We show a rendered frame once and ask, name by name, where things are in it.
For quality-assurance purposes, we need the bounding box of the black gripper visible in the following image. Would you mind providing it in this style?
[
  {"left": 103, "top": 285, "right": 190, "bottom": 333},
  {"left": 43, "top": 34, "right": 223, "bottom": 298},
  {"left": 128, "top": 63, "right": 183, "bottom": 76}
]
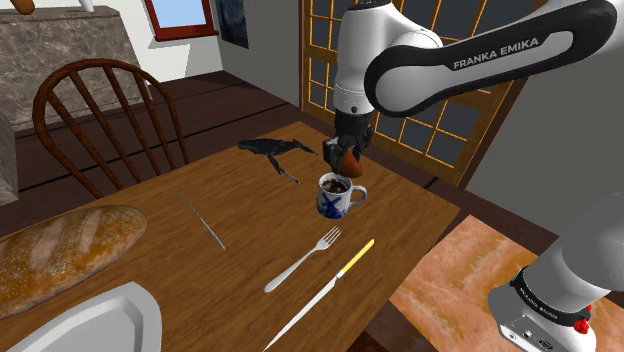
[{"left": 322, "top": 109, "right": 376, "bottom": 173}]

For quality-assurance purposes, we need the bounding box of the thin grey metal rod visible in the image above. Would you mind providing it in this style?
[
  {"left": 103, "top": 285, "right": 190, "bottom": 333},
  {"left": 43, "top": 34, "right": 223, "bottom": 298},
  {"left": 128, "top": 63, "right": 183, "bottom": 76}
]
[{"left": 179, "top": 192, "right": 227, "bottom": 251}]

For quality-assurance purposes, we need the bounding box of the brown wooden chair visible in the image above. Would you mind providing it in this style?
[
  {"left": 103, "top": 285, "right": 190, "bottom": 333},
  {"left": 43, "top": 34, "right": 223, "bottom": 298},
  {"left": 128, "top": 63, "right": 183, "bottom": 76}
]
[{"left": 31, "top": 58, "right": 191, "bottom": 200}]

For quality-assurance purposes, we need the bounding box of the grey marble counter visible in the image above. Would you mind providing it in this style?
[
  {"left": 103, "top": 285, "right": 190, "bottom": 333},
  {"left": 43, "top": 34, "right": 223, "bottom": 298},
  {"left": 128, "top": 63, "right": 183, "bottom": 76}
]
[{"left": 0, "top": 4, "right": 152, "bottom": 134}]

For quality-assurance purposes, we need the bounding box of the white plate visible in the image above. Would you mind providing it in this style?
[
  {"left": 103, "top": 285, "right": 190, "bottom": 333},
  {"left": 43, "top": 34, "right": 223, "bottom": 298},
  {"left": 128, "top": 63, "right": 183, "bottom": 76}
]
[{"left": 6, "top": 281, "right": 163, "bottom": 352}]

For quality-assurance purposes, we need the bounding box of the yellow handled knife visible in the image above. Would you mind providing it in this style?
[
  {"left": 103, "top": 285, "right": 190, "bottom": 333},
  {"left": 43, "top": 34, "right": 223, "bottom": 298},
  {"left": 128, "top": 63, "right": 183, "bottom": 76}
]
[{"left": 262, "top": 238, "right": 376, "bottom": 352}]

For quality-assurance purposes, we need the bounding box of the dark whale figure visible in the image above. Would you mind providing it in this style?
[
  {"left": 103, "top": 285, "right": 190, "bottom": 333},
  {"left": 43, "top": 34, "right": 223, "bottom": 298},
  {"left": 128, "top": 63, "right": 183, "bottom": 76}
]
[{"left": 237, "top": 137, "right": 319, "bottom": 185}]

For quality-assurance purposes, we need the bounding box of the dark wall picture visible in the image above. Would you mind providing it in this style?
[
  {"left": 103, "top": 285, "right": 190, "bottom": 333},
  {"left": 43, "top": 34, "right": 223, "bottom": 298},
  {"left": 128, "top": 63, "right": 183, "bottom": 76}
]
[{"left": 214, "top": 0, "right": 250, "bottom": 50}]

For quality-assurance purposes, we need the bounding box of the silver fork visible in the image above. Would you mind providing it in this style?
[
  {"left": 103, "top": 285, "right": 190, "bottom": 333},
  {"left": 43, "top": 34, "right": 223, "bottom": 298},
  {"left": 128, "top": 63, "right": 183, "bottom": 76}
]
[{"left": 263, "top": 225, "right": 342, "bottom": 294}]

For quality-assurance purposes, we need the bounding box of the red framed window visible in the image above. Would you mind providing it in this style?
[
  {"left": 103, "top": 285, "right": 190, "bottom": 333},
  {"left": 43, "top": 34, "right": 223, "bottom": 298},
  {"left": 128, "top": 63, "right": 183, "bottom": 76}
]
[{"left": 143, "top": 0, "right": 220, "bottom": 42}]

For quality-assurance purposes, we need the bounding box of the blue and white mug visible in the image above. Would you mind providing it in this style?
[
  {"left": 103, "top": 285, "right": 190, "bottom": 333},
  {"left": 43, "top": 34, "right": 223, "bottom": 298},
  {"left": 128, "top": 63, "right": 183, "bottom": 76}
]
[{"left": 315, "top": 171, "right": 368, "bottom": 220}]

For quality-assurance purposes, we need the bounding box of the brown rounded object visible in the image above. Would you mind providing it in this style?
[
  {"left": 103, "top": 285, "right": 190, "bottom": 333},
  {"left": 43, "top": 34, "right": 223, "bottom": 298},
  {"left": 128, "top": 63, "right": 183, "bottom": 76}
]
[{"left": 338, "top": 148, "right": 365, "bottom": 178}]

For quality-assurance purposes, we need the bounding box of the wooden glass paned door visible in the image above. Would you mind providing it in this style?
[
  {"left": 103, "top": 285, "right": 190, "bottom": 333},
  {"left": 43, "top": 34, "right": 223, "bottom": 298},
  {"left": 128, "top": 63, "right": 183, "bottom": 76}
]
[{"left": 299, "top": 0, "right": 547, "bottom": 187}]

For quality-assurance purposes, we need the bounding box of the orange marbled robot stand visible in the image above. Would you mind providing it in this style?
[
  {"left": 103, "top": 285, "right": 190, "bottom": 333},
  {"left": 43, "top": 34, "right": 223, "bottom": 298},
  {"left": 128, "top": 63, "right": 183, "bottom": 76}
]
[{"left": 388, "top": 214, "right": 624, "bottom": 352}]

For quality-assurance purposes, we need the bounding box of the brown bread loaf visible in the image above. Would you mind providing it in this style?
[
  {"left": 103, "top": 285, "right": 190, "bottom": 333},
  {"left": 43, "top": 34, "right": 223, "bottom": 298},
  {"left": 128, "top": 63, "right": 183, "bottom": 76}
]
[{"left": 0, "top": 204, "right": 148, "bottom": 321}]

